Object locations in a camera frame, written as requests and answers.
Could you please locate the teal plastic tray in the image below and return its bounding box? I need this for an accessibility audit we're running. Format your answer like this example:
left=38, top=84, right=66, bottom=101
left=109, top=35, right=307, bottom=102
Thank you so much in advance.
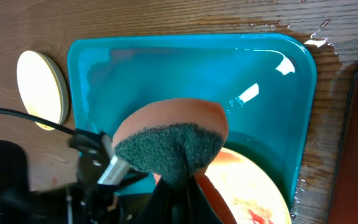
left=67, top=34, right=317, bottom=205

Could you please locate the orange sponge with green scourer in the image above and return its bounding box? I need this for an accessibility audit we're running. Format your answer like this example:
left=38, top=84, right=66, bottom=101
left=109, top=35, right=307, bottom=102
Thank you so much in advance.
left=112, top=98, right=239, bottom=224

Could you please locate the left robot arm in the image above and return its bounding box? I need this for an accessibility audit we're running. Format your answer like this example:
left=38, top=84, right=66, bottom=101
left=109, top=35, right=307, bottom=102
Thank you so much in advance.
left=0, top=130, right=149, bottom=223

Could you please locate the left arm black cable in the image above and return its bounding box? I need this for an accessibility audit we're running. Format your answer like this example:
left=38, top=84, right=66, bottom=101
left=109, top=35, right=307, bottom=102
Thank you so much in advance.
left=0, top=106, right=77, bottom=136

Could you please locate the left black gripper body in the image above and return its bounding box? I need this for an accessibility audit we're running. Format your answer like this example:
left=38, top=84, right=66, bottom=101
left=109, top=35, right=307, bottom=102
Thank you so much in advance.
left=68, top=130, right=147, bottom=223

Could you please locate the yellow plate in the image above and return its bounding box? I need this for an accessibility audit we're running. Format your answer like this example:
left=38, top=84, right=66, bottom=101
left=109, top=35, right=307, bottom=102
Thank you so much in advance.
left=196, top=148, right=291, bottom=224
left=16, top=50, right=70, bottom=124

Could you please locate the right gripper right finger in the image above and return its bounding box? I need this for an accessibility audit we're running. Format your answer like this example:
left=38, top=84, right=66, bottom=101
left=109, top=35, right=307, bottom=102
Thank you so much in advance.
left=178, top=177, right=222, bottom=224

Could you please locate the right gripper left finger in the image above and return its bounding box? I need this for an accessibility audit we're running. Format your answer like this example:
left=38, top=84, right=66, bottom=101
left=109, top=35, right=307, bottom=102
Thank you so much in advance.
left=133, top=177, right=178, bottom=224

